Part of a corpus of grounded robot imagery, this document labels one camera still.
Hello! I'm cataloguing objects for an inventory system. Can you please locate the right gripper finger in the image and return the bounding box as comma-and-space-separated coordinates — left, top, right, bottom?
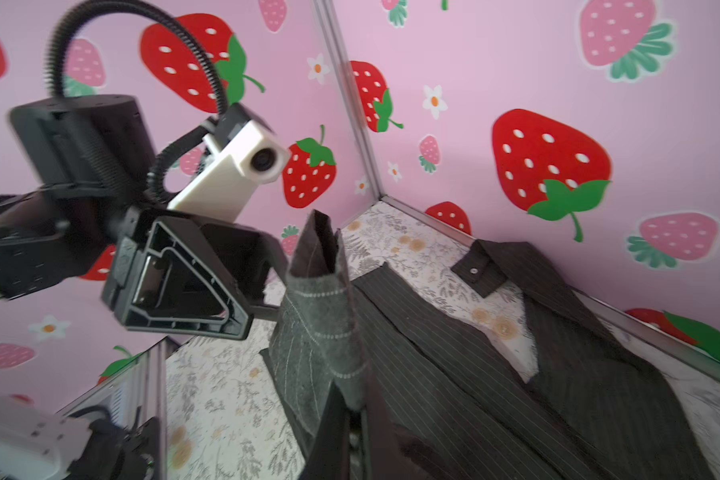
299, 383, 365, 480

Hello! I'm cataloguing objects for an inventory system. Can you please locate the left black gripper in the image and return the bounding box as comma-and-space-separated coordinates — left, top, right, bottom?
0, 95, 287, 340

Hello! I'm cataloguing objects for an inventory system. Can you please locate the dark grey pinstripe shirt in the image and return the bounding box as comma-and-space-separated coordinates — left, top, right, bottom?
263, 211, 712, 479

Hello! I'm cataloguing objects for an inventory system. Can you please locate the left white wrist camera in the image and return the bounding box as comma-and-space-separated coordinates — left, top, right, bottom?
168, 103, 290, 223

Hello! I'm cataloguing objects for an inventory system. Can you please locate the left black corrugated cable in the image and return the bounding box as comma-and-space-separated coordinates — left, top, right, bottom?
44, 0, 230, 205

